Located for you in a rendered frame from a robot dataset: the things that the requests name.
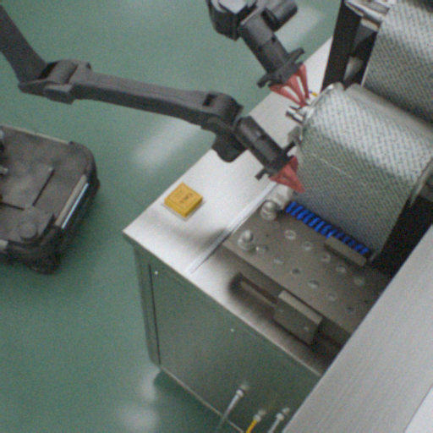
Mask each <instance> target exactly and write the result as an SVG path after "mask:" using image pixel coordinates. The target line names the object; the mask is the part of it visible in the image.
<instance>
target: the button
mask: <svg viewBox="0 0 433 433"><path fill-rule="evenodd" d="M202 200H203V196H202V195H201V194H199V193H198V192H197V191H195V190H194V189H191V188H190V187H189V186H188V185H187V184H185V183H184V182H182V183H180V184H179V185H177V187H176V188H175V189H174V190H173V191H172V192H171V193H170V194H169V195H167V196H166V197H165V198H164V204H165V205H166V206H169V207H171V208H172V209H173V210H175V212H177V213H178V214H179V215H180V216H182V217H184V218H186V217H187V216H188V215H189V214H190V213H191V212H192V210H194V209H195V208H196V207H197V206H198V205H199V204H200V203H201V202H202Z"/></svg>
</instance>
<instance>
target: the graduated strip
mask: <svg viewBox="0 0 433 433"><path fill-rule="evenodd" d="M278 185H279V184H278V183H276V182H273V181H271V182H270V183H269V184H268V185H267V186H266V187H265V188H264V189H263V190H262V191H261V192H260V193H259V194H258V195H257V196H256V197H255V198H254V199H253V200H252V201H251V202H250V203H249V205H248V206H247V207H246V208H245V209H244V210H243V211H242V212H241V213H240V214H239V215H238V216H237V217H236V218H235V219H234V220H233V221H232V222H231V223H229V225H228V226H227V228H226V229H225V230H224V231H223V232H222V233H221V234H220V235H219V236H217V238H216V239H215V240H214V241H213V242H212V243H211V244H210V245H209V246H208V247H207V248H206V249H205V251H204V252H203V253H202V254H201V255H200V256H199V257H198V258H197V259H196V260H195V262H193V263H192V264H191V265H190V266H189V267H188V268H187V269H186V270H185V271H186V272H188V273H189V274H190V276H193V275H194V274H195V273H196V272H197V271H198V270H199V269H200V268H201V267H202V266H203V265H204V264H205V262H206V261H207V260H208V259H209V258H210V257H211V256H212V255H213V254H214V253H215V252H216V251H217V250H218V249H219V248H220V247H221V246H222V244H223V243H224V242H225V241H226V240H227V238H228V236H229V235H231V234H232V233H233V232H234V231H235V230H236V229H237V228H238V227H239V226H240V225H241V223H242V222H244V221H245V219H246V218H247V217H248V216H249V215H250V214H251V213H252V212H253V210H254V209H256V208H257V207H258V206H259V205H260V204H261V202H262V201H263V200H264V199H265V198H266V197H268V196H269V195H270V194H271V192H272V191H273V190H274V189H275V188H276V187H277V186H278Z"/></svg>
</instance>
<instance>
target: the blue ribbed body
mask: <svg viewBox="0 0 433 433"><path fill-rule="evenodd" d="M285 211H286V212H287V213H289V212H290V211H291V212H292V213H291V214H290V215H291V216H294V217H295V216H296V215H297V216H298V217H297V219H299V220H301V218H302V219H304V220H303V221H302V222H303V223H307V222H309V227H311V228H312V227H315V228H314V230H316V232H319V230H321V232H320V233H321V234H322V235H324V234H325V233H326V238H329V236H330V235H332V236H334V238H336V239H337V240H339V241H340V242H342V243H344V244H346V245H347V246H349V247H350V248H352V249H353V250H354V251H355V252H357V253H360V254H361V255H362V256H364V257H365V258H367V259H369V258H370V249H369V248H364V246H363V245H362V244H359V243H357V241H356V240H353V241H352V239H351V238H350V236H347V237H346V233H343V232H339V229H337V228H335V229H334V227H333V226H332V225H328V226H327V221H322V219H321V218H320V217H315V214H313V213H312V214H310V210H308V209H306V210H305V209H304V208H303V207H302V206H299V204H298V203H297V202H294V203H291V204H289V205H288V207H287V208H286V210H285ZM357 244H359V245H357Z"/></svg>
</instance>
